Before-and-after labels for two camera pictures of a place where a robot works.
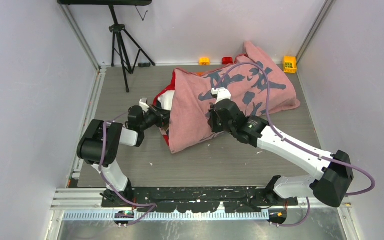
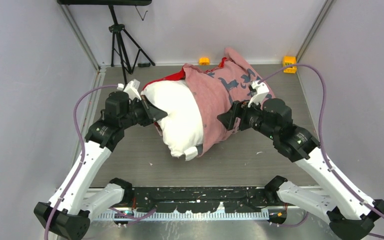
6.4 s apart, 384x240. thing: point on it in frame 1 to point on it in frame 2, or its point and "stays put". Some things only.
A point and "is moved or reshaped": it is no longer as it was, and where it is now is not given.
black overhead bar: x=106 y=2 stays put
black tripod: x=125 y=47 stays put
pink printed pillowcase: x=256 y=85 is moved or reshaped
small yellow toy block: x=204 y=61 stays put
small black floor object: x=146 y=65 stays put
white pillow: x=166 y=100 is moved or reshaped
